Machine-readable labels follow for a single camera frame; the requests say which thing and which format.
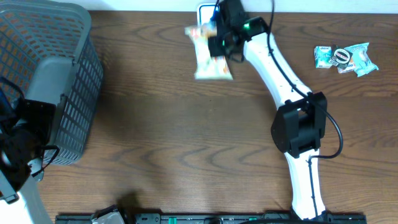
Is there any orange tissue pack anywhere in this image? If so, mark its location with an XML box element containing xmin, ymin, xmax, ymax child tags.
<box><xmin>337</xmin><ymin>60</ymin><xmax>356</xmax><ymax>73</ymax></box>

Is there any teal wet wipe packet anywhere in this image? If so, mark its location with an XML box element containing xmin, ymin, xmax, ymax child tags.
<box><xmin>345</xmin><ymin>42</ymin><xmax>379</xmax><ymax>77</ymax></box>

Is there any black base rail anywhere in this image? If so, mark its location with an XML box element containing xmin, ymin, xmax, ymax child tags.
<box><xmin>55</xmin><ymin>212</ymin><xmax>368</xmax><ymax>224</ymax></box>

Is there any dark grey plastic basket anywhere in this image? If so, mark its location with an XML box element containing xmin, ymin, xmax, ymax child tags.
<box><xmin>1</xmin><ymin>1</ymin><xmax>103</xmax><ymax>165</ymax></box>

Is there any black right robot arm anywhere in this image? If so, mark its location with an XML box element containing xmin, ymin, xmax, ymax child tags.
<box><xmin>208</xmin><ymin>17</ymin><xmax>327</xmax><ymax>220</ymax></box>

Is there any dark green ointment box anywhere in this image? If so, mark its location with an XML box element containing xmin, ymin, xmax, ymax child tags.
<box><xmin>328</xmin><ymin>46</ymin><xmax>353</xmax><ymax>69</ymax></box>

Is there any yellow white snack bag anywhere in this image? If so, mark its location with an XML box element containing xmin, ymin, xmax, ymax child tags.
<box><xmin>185</xmin><ymin>23</ymin><xmax>233</xmax><ymax>80</ymax></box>

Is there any white barcode scanner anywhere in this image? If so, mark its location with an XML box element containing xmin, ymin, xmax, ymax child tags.
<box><xmin>197</xmin><ymin>3</ymin><xmax>218</xmax><ymax>26</ymax></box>

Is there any teal tissue pack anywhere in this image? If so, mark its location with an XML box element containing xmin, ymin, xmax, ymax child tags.
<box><xmin>313</xmin><ymin>46</ymin><xmax>332</xmax><ymax>69</ymax></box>

